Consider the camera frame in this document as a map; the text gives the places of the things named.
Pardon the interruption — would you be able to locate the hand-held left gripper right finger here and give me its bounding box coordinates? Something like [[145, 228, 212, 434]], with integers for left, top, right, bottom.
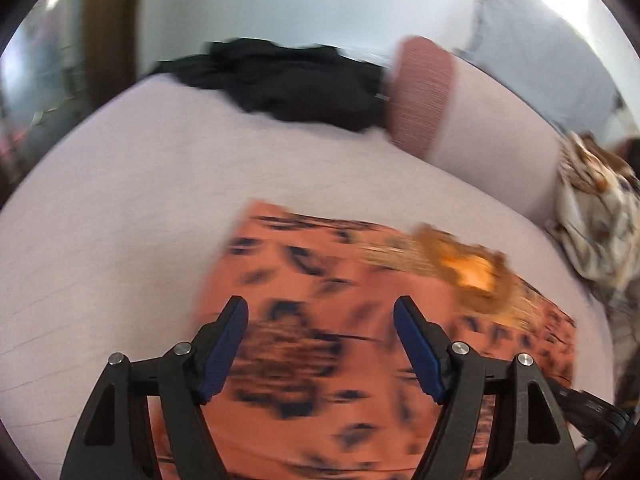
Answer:
[[393, 296, 583, 480]]

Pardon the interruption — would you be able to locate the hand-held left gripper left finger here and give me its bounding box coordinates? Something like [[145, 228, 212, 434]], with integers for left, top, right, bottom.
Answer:
[[60, 296, 249, 480]]

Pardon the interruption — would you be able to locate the orange black-printed garment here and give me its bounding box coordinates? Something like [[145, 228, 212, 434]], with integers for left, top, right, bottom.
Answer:
[[150, 200, 578, 480]]

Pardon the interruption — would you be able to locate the beige printed blanket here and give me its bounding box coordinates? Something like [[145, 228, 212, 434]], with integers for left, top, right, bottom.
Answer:
[[545, 132, 640, 306]]

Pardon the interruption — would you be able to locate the pink pillow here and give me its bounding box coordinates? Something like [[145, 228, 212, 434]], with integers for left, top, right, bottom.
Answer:
[[385, 35, 566, 221]]

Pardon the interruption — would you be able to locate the black cloth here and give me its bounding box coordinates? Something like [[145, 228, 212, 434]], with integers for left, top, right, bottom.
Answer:
[[150, 37, 393, 133]]

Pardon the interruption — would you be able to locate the pale blue cloth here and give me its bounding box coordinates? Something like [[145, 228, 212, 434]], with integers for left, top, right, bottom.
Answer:
[[455, 0, 621, 131]]

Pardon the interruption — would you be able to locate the wooden door frame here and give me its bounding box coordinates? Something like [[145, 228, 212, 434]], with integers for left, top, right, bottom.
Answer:
[[82, 0, 143, 81]]

